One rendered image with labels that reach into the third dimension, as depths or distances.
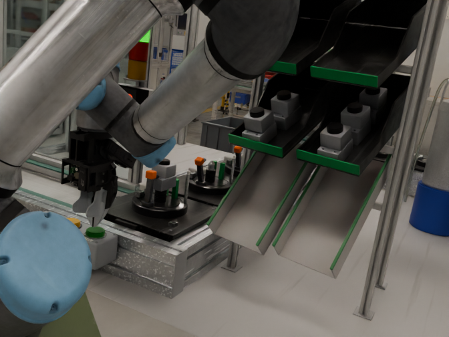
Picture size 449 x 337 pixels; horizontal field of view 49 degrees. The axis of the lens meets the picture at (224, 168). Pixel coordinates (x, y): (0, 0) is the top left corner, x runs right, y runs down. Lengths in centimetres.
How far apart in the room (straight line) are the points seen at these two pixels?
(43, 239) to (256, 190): 61
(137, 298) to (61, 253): 49
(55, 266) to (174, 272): 49
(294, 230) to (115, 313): 39
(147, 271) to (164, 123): 42
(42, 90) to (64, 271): 20
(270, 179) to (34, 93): 67
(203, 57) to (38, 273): 33
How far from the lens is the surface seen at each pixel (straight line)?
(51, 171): 161
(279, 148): 97
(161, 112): 77
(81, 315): 85
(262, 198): 109
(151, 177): 117
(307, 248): 102
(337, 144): 94
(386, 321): 117
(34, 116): 57
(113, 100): 87
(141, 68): 137
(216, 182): 145
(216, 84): 67
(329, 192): 108
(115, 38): 56
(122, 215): 119
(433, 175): 177
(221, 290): 114
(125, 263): 112
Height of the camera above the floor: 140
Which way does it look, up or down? 15 degrees down
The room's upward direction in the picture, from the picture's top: 8 degrees clockwise
